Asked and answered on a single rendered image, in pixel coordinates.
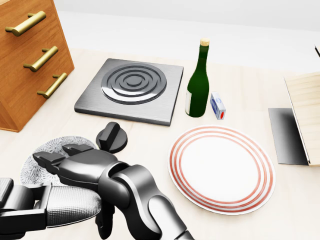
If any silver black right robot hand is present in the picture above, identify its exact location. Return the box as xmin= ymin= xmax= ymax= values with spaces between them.
xmin=32 ymin=143 xmax=121 ymax=240

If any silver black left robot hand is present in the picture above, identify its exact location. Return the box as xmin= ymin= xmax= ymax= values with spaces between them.
xmin=0 ymin=177 xmax=102 ymax=240

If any patterned black white bowl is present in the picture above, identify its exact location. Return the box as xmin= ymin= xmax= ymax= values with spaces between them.
xmin=20 ymin=135 xmax=98 ymax=187

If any flat dark stove plate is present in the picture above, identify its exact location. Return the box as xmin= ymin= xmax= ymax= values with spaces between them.
xmin=74 ymin=58 xmax=185 ymax=127

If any white plate with red rings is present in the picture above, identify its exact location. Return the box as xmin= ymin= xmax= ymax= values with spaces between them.
xmin=167 ymin=124 xmax=277 ymax=216

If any round black stove knob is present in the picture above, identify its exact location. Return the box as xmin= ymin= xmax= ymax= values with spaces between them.
xmin=96 ymin=121 xmax=128 ymax=154

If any wooden cabinet drawer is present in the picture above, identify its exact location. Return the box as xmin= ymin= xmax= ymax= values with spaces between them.
xmin=3 ymin=46 xmax=75 ymax=132
xmin=0 ymin=0 xmax=62 ymax=55
xmin=0 ymin=23 xmax=69 ymax=106

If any wooden cabinet with drawers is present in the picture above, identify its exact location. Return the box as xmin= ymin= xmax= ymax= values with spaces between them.
xmin=0 ymin=0 xmax=75 ymax=133

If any green wine bottle with cork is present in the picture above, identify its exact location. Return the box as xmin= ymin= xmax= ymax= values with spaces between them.
xmin=184 ymin=37 xmax=211 ymax=118

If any small blue white box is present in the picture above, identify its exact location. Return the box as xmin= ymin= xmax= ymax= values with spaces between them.
xmin=209 ymin=91 xmax=227 ymax=121

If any dark grey flat panel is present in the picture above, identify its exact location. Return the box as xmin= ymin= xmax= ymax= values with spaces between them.
xmin=268 ymin=107 xmax=310 ymax=166

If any pale wooden slat tray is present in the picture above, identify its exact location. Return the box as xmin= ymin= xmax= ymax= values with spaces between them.
xmin=284 ymin=71 xmax=320 ymax=168

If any brass drawer handle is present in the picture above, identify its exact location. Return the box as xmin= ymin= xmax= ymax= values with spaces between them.
xmin=23 ymin=45 xmax=59 ymax=73
xmin=36 ymin=72 xmax=68 ymax=100
xmin=4 ymin=10 xmax=47 ymax=37

